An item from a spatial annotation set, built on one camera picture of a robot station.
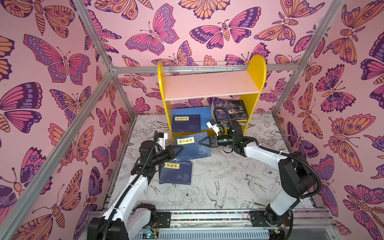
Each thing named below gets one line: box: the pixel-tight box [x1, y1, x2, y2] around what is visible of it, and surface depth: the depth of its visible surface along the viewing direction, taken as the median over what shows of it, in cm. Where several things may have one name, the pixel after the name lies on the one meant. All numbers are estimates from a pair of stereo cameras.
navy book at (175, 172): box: [159, 160, 193, 185], surface depth 89 cm
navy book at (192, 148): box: [174, 131, 212, 161], surface depth 78 cm
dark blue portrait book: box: [211, 100, 249, 122], surface depth 96 cm
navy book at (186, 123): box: [172, 114, 201, 133], surface depth 97 cm
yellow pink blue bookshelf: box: [157, 54, 267, 141], surface depth 94 cm
